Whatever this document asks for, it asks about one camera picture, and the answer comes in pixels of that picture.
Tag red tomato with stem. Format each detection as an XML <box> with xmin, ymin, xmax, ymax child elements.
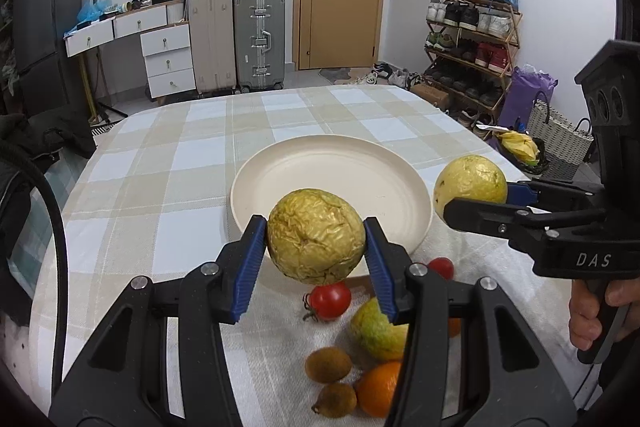
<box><xmin>303</xmin><ymin>282</ymin><xmax>352</xmax><ymax>322</ymax></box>

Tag black jacket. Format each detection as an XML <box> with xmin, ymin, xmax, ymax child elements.
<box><xmin>0</xmin><ymin>110</ymin><xmax>99</xmax><ymax>278</ymax></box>

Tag wooden shoe rack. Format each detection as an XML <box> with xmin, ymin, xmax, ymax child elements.
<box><xmin>423</xmin><ymin>0</ymin><xmax>523</xmax><ymax>121</ymax></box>

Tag black refrigerator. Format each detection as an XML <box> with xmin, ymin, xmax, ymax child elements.
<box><xmin>13</xmin><ymin>0</ymin><xmax>89</xmax><ymax>116</ymax></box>

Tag green-yellow passion fruit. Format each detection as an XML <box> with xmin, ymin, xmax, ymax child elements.
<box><xmin>349</xmin><ymin>297</ymin><xmax>408</xmax><ymax>362</ymax></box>

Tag purple bag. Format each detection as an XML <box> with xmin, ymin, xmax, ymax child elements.
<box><xmin>498</xmin><ymin>65</ymin><xmax>558</xmax><ymax>129</ymax></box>

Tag woven basket bag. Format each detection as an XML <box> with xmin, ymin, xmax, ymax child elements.
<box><xmin>527</xmin><ymin>91</ymin><xmax>593</xmax><ymax>181</ymax></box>

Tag cream round plate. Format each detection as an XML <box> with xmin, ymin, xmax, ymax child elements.
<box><xmin>229</xmin><ymin>134</ymin><xmax>434</xmax><ymax>255</ymax></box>

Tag orange tangerine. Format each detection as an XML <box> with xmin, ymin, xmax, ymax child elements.
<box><xmin>448</xmin><ymin>319</ymin><xmax>461</xmax><ymax>339</ymax></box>
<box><xmin>355</xmin><ymin>361</ymin><xmax>401</xmax><ymax>418</ymax></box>

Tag yellow bananas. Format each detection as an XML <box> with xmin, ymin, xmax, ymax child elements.
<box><xmin>498</xmin><ymin>130</ymin><xmax>539</xmax><ymax>166</ymax></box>

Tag person's right hand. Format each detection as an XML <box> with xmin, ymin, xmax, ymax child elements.
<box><xmin>567</xmin><ymin>275</ymin><xmax>640</xmax><ymax>353</ymax></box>

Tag black cable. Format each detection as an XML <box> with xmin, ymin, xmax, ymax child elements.
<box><xmin>0</xmin><ymin>141</ymin><xmax>70</xmax><ymax>400</ymax></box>

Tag wrinkled yellow passion fruit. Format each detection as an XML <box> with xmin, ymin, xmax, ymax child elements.
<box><xmin>267</xmin><ymin>188</ymin><xmax>366</xmax><ymax>286</ymax></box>

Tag white drawer desk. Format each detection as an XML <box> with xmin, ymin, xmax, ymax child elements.
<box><xmin>64</xmin><ymin>0</ymin><xmax>195</xmax><ymax>100</ymax></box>

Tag beige suitcase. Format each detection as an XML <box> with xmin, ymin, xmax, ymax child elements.
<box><xmin>189</xmin><ymin>0</ymin><xmax>236</xmax><ymax>94</ymax></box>

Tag smooth yellow passion fruit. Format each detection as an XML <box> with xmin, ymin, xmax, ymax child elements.
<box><xmin>434</xmin><ymin>155</ymin><xmax>508</xmax><ymax>219</ymax></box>

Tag checkered tablecloth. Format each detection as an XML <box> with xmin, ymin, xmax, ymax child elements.
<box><xmin>29</xmin><ymin>86</ymin><xmax>588</xmax><ymax>426</ymax></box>

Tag brown longan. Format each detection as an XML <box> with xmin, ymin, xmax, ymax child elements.
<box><xmin>311</xmin><ymin>383</ymin><xmax>358</xmax><ymax>418</ymax></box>
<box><xmin>305</xmin><ymin>347</ymin><xmax>352</xmax><ymax>384</ymax></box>

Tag silver aluminium suitcase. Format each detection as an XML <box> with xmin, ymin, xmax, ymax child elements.
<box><xmin>234</xmin><ymin>0</ymin><xmax>285</xmax><ymax>92</ymax></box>

